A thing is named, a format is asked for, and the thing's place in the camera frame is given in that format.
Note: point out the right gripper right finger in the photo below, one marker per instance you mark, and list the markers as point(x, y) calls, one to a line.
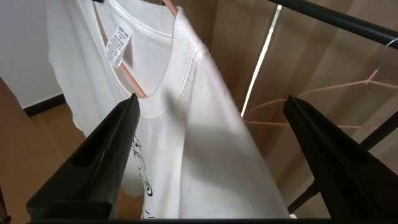
point(342, 177)

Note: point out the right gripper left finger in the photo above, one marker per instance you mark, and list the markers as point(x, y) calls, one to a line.
point(56, 196)

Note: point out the pink clothes hanger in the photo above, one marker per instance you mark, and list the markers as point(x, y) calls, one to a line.
point(367, 81)
point(133, 82)

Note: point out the white printed t-shirt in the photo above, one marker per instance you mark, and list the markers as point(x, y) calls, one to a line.
point(202, 140)

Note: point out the black clothes rack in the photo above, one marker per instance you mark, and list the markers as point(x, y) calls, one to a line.
point(342, 20)

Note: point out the white curtain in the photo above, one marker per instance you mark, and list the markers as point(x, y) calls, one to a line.
point(236, 46)

